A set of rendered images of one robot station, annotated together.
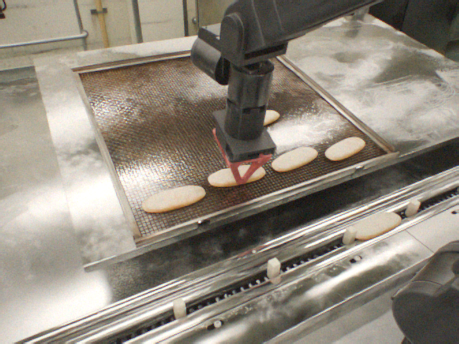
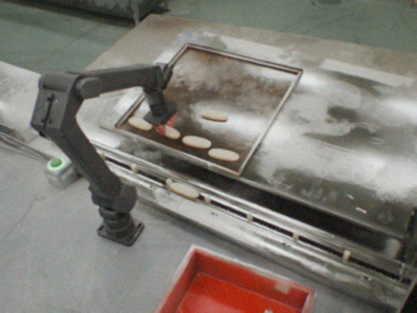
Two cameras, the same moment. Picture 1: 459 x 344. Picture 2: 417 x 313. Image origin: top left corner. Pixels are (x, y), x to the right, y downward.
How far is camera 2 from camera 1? 1.17 m
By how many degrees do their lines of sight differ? 47
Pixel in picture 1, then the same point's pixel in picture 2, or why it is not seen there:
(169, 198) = (136, 121)
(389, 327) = (136, 214)
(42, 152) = not seen: hidden behind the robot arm
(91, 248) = (106, 121)
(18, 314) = (86, 128)
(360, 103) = (281, 143)
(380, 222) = (183, 189)
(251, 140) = (153, 116)
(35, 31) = not seen: outside the picture
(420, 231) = (187, 203)
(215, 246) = (145, 153)
